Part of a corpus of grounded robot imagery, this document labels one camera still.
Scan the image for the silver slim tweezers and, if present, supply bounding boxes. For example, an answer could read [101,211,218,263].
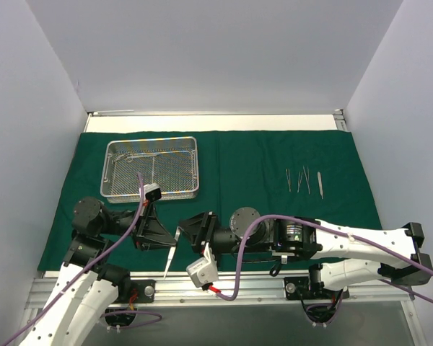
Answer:
[163,227,181,279]

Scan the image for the metal mesh instrument tray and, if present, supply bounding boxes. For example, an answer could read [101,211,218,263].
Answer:
[100,136,200,203]

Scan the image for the silver fine forceps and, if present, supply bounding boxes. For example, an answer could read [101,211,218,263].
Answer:
[285,168,292,192]

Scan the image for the green surgical cloth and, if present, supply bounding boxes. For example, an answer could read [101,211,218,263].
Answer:
[38,130,381,271]

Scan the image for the silver instrument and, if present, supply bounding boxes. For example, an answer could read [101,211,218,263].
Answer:
[317,172,324,199]

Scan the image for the silver surgical scissors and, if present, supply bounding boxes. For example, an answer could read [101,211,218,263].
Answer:
[113,153,137,162]

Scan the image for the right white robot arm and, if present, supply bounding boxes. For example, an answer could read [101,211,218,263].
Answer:
[178,207,432,298]

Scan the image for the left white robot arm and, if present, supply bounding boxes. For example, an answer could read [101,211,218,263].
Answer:
[21,190,177,345]

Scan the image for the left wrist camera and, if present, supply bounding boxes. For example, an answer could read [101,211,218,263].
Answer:
[143,183,162,203]

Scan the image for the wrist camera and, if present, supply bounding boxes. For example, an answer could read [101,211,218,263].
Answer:
[186,243,219,288]
[143,183,162,203]

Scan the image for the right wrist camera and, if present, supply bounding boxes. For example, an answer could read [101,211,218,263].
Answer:
[186,243,219,288]

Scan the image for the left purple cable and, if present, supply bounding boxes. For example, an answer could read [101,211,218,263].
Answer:
[3,172,163,346]

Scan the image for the purple cable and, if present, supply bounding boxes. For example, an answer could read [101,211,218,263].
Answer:
[216,215,433,321]
[3,172,163,346]

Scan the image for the aluminium front rail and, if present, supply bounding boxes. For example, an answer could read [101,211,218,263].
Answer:
[25,270,416,311]

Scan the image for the aluminium rail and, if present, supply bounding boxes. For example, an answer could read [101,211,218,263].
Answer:
[25,270,416,311]
[333,109,348,132]

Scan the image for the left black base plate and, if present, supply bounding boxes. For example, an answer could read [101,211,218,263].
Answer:
[115,279,156,304]

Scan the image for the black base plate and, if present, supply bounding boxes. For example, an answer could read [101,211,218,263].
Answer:
[284,276,340,302]
[115,279,156,304]

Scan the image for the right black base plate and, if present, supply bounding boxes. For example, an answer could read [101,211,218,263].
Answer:
[284,276,340,302]

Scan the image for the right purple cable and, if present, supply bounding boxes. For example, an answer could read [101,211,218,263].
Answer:
[216,215,433,321]

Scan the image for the aluminium right side rail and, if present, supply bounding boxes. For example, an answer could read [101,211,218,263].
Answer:
[333,109,348,132]

